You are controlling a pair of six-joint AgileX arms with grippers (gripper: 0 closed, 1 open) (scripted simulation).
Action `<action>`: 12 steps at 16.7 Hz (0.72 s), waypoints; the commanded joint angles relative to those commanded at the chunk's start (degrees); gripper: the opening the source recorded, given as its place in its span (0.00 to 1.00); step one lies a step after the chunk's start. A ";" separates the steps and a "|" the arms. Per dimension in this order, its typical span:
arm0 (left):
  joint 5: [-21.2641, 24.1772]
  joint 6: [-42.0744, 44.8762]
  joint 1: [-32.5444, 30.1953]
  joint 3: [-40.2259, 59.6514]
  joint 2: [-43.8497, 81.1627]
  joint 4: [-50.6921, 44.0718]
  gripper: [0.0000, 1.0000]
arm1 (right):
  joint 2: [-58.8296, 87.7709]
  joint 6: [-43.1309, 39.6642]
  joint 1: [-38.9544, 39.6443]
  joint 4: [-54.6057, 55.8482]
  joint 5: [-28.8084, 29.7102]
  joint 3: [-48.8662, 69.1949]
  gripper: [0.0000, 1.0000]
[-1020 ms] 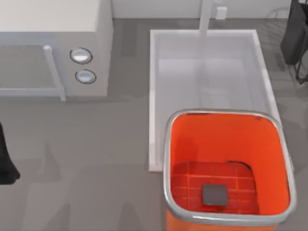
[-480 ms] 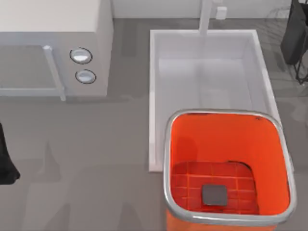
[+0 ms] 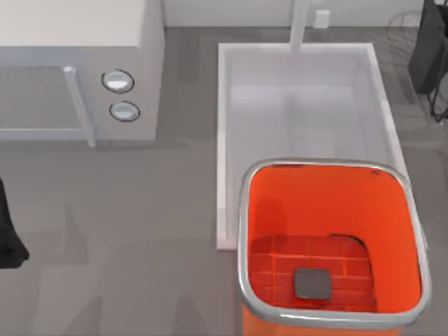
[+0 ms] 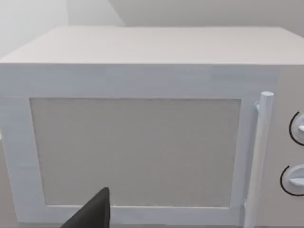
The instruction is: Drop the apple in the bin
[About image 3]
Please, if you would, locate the white sink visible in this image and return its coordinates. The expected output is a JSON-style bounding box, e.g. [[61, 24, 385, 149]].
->
[[216, 42, 412, 251]]

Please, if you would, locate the pale microwave oven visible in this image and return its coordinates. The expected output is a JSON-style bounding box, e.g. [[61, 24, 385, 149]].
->
[[0, 0, 166, 148]]

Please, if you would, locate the small microwave knob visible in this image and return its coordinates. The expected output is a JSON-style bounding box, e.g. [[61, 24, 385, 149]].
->
[[108, 100, 141, 123]]

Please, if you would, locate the orange basket with metal rim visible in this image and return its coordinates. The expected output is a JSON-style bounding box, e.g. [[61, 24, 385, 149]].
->
[[237, 157, 433, 336]]

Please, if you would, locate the large microwave knob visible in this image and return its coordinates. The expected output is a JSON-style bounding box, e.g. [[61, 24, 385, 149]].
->
[[100, 68, 136, 95]]

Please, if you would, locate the grey square pad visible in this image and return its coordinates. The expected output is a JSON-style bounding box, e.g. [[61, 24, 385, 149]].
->
[[293, 267, 333, 300]]

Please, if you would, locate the tall white tap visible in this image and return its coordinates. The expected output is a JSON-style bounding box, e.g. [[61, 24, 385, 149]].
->
[[288, 0, 310, 54]]

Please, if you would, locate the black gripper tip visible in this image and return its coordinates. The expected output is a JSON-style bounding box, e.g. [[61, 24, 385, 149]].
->
[[0, 177, 30, 270]]

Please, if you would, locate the microwave door handle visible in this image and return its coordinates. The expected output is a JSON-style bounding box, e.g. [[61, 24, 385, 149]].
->
[[62, 65, 97, 148]]

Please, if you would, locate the white wall socket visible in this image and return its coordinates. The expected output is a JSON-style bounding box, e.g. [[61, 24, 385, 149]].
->
[[314, 9, 330, 29]]

